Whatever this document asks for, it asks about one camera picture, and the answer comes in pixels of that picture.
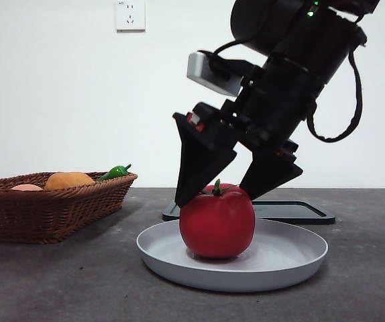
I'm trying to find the white wall socket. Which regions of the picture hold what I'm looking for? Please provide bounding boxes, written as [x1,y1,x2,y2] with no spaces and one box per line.
[116,0,146,34]

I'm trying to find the brown wicker basket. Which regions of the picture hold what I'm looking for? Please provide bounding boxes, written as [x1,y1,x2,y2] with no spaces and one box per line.
[0,171,139,245]

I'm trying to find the black looped cable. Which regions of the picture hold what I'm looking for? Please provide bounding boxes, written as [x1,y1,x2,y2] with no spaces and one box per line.
[305,50,364,142]

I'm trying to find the black camera cable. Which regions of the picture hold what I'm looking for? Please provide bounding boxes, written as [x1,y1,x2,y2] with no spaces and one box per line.
[199,39,269,76]

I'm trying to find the red toy tomato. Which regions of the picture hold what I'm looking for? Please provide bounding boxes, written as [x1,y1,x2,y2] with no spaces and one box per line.
[178,178,257,260]

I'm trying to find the pale grey camera box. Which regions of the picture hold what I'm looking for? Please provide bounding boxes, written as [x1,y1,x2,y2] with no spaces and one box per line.
[186,50,244,97]

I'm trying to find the dark rectangular tray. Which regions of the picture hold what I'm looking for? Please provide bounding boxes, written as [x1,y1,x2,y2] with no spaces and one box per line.
[162,200,336,225]

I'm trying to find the grey round plate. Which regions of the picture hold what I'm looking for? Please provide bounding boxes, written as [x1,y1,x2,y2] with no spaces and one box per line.
[135,217,329,294]

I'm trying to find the pale pink toy egg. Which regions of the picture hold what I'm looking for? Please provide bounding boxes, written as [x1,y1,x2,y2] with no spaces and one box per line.
[10,183,44,193]

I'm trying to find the green toy pepper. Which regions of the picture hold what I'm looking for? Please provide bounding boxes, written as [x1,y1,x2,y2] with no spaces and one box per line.
[95,164,133,183]

